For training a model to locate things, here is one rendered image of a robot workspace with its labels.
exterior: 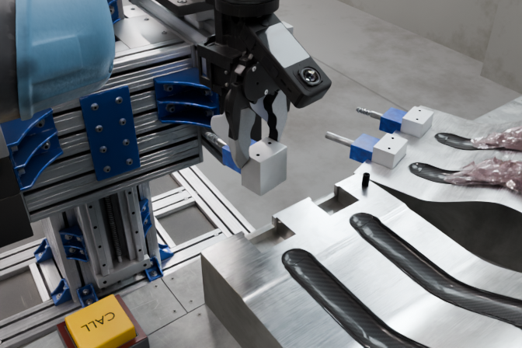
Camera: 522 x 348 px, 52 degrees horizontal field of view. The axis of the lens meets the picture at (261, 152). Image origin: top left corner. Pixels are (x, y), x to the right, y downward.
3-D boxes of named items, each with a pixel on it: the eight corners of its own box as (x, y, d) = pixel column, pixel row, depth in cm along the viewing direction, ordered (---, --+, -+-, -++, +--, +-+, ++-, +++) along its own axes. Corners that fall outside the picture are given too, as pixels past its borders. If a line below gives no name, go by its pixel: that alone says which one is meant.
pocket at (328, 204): (305, 219, 73) (306, 197, 71) (333, 203, 75) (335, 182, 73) (328, 238, 70) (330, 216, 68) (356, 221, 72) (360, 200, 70)
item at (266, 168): (194, 157, 76) (191, 124, 73) (220, 143, 79) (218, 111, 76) (260, 196, 69) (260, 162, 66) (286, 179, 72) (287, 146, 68)
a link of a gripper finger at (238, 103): (245, 130, 67) (255, 64, 63) (255, 136, 66) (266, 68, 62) (217, 137, 63) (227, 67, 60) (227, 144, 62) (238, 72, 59)
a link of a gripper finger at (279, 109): (262, 123, 76) (250, 70, 69) (294, 139, 72) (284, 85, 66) (247, 136, 74) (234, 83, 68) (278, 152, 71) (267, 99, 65)
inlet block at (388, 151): (318, 154, 90) (319, 127, 87) (332, 141, 93) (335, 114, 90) (390, 182, 83) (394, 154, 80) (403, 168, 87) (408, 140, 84)
